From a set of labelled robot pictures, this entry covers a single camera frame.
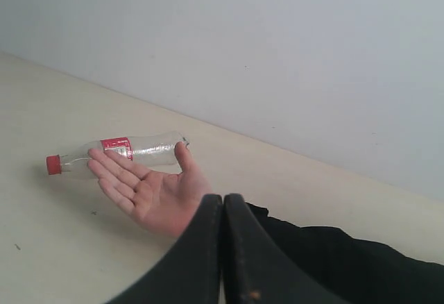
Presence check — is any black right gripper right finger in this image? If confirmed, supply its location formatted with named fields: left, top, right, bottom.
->
left=221, top=194, right=345, bottom=304

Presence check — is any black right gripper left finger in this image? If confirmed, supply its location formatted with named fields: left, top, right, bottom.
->
left=110, top=194, right=222, bottom=304

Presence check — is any black sleeved forearm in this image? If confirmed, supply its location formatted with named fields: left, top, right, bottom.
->
left=249, top=205, right=443, bottom=303

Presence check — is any clear red label cola bottle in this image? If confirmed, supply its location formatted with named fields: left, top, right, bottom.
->
left=46, top=130, right=191, bottom=182

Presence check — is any open bare human hand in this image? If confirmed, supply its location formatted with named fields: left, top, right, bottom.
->
left=87, top=142, right=214, bottom=238

